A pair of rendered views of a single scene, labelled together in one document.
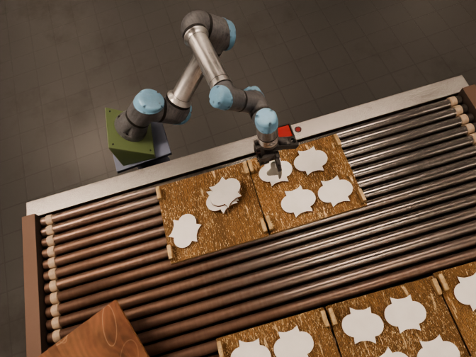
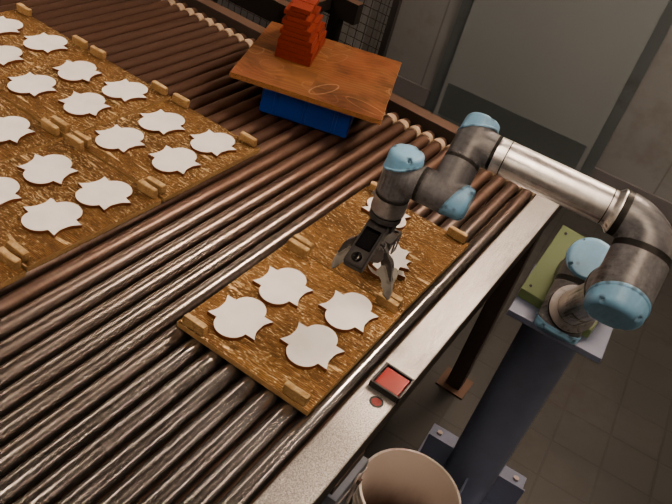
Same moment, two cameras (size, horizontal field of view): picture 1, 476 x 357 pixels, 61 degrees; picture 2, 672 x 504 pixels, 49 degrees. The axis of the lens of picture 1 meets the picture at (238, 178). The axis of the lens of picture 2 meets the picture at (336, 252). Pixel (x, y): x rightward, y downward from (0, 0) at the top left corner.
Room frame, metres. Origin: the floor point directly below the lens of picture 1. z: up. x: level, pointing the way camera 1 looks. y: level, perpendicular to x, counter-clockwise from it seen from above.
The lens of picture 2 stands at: (1.19, -1.40, 2.09)
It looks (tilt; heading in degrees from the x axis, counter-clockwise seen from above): 37 degrees down; 114
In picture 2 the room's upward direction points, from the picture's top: 17 degrees clockwise
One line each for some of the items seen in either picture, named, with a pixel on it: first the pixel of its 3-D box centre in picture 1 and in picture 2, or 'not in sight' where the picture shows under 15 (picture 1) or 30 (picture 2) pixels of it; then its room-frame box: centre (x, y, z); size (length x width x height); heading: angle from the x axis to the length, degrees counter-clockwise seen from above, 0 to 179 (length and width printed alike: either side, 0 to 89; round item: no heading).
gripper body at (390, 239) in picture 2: (266, 148); (380, 232); (0.72, -0.13, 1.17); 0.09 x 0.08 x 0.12; 94
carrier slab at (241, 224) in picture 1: (210, 210); (381, 244); (0.63, 0.15, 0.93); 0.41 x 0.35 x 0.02; 91
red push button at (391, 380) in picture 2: (284, 132); (391, 383); (0.91, -0.26, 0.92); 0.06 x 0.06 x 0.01; 1
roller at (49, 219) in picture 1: (252, 160); (395, 331); (0.82, -0.08, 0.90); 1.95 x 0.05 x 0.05; 91
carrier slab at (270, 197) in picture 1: (304, 182); (295, 319); (0.64, -0.27, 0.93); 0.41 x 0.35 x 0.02; 92
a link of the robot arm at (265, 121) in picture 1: (266, 125); (401, 174); (0.72, -0.14, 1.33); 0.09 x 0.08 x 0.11; 8
